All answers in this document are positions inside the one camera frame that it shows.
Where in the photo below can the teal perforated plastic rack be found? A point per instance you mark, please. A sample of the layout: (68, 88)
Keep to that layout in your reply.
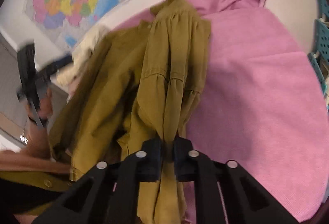
(319, 58)

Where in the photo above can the pink daisy bed sheet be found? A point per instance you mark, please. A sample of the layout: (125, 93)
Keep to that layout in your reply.
(262, 105)

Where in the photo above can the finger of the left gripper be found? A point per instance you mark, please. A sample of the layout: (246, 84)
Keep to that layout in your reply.
(53, 67)

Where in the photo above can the person left hand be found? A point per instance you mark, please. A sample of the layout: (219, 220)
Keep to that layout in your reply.
(46, 110)

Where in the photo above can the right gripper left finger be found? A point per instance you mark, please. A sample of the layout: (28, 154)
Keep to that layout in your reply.
(108, 193)

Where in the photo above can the cream crumpled cloth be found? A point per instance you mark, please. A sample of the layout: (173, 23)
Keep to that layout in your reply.
(81, 54)

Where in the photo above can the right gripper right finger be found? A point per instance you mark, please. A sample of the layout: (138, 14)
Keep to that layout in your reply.
(225, 192)

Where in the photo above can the mustard brown jacket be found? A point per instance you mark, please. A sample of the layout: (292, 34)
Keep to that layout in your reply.
(141, 82)

